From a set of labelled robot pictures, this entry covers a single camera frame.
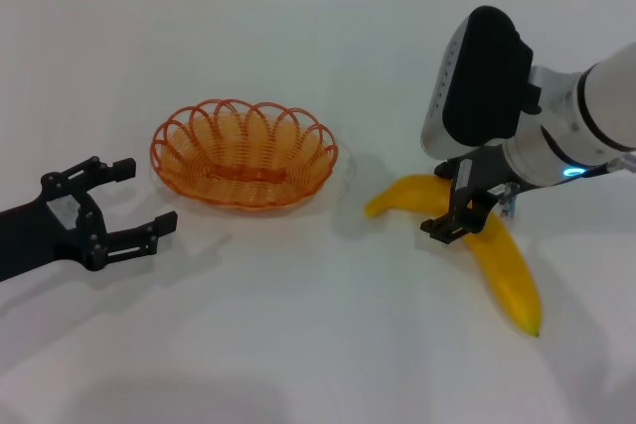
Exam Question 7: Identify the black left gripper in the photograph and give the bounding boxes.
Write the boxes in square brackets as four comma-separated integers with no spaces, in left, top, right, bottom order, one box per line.
[0,155,179,282]

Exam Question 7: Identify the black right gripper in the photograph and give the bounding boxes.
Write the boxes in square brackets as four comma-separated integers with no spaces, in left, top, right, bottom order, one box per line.
[420,143,528,245]

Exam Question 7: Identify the yellow banana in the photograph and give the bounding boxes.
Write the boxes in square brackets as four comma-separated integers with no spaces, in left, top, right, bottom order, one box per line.
[365,174,542,339]

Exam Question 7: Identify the orange wire basket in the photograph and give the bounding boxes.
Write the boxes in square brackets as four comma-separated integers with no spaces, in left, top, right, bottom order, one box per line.
[150,98,340,216]

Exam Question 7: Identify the right gripper cable with connector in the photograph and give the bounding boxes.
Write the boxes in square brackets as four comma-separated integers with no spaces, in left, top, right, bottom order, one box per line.
[498,182,521,219]

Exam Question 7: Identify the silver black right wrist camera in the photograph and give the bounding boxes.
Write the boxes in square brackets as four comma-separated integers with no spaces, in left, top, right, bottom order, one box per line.
[420,5,536,160]

